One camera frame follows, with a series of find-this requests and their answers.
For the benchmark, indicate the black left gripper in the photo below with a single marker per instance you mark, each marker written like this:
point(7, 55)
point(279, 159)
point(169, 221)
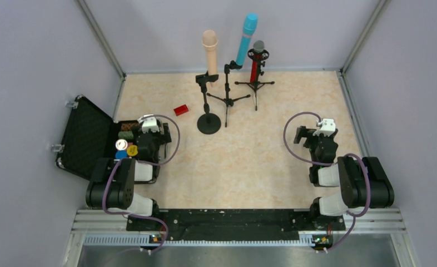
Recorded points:
point(165, 133)

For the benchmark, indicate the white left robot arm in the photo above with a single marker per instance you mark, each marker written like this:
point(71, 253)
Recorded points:
point(135, 160)

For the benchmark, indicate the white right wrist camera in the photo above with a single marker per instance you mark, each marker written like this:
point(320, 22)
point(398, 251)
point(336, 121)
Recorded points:
point(326, 127)

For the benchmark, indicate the white round token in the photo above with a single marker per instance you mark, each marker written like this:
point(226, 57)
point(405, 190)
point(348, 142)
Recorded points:
point(121, 144)

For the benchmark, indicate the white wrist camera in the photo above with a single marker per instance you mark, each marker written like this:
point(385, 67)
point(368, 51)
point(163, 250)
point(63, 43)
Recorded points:
point(149, 124)
point(326, 127)

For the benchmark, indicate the black shock mount tripod stand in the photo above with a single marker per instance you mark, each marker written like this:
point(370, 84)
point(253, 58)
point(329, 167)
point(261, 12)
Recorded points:
point(255, 86)

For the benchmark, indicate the pink microphone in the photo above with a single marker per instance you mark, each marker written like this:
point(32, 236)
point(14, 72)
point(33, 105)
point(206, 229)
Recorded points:
point(210, 42)

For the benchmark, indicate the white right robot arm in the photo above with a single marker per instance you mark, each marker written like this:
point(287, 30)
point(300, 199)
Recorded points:
point(358, 183)

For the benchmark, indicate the blue round token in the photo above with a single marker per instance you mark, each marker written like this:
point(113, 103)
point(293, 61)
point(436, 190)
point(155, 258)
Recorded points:
point(121, 154)

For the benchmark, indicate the red glitter microphone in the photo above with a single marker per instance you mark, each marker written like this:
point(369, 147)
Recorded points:
point(255, 54)

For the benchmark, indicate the blue microphone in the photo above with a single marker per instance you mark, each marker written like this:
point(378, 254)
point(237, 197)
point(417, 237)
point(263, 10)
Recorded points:
point(248, 30)

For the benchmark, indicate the red toy brick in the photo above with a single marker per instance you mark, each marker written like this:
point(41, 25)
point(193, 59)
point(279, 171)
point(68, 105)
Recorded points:
point(181, 110)

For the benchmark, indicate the black round base clamp stand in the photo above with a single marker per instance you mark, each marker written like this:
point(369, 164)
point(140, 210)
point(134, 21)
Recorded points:
point(208, 123)

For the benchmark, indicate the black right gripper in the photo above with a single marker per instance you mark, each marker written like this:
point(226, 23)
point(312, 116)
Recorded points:
point(309, 136)

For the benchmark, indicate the black tripod clip mic stand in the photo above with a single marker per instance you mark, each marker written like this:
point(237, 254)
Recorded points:
point(228, 101)

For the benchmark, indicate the yellow round token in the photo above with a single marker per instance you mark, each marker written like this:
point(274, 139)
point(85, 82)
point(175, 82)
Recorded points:
point(132, 151)

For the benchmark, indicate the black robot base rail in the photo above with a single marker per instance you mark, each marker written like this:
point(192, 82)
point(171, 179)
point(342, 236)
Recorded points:
point(235, 224)

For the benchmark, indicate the open black carrying case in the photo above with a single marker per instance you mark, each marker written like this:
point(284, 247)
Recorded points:
point(90, 134)

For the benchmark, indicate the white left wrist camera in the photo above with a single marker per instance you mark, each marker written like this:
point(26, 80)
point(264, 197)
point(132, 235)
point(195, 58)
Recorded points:
point(149, 124)

